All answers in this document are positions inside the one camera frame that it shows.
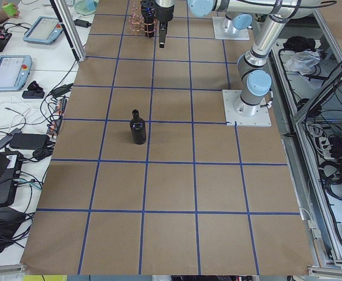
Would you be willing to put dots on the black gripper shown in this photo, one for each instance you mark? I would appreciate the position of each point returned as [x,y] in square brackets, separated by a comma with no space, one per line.
[165,14]

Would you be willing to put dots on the dark glass wine bottle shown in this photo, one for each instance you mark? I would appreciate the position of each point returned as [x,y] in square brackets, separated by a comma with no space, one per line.
[138,128]

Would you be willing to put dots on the dark wine bottle in basket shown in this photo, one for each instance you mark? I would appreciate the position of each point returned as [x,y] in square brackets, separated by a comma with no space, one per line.
[149,15]

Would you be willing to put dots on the person hand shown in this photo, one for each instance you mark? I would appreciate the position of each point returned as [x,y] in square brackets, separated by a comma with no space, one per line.
[17,14]

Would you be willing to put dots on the black small power adapter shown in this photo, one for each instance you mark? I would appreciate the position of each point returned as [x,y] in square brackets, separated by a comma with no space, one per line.
[82,23]

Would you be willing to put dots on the blue teach pendant far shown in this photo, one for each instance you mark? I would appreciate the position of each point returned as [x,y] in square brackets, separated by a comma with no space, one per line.
[45,30]

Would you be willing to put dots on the blue teach pendant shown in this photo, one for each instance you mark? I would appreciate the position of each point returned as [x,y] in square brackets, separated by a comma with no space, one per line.
[45,30]
[14,70]

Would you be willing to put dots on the crumpled white cloth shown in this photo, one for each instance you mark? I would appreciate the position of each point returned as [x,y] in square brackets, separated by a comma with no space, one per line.
[303,62]

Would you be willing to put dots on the green block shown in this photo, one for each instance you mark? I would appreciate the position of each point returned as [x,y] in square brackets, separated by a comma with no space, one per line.
[9,9]

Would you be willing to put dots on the blue teach pendant near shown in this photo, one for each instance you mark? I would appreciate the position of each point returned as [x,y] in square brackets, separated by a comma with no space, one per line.
[14,70]

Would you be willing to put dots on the black power adapter brick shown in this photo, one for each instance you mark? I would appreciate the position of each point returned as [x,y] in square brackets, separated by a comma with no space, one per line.
[28,141]

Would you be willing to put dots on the copper wire wine basket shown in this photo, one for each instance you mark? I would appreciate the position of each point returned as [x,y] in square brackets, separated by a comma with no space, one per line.
[136,21]

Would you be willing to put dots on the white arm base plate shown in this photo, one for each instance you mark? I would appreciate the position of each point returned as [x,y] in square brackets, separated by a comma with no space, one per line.
[237,113]
[224,30]

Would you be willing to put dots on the aluminium frame post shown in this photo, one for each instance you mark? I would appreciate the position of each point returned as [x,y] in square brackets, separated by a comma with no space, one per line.
[65,19]

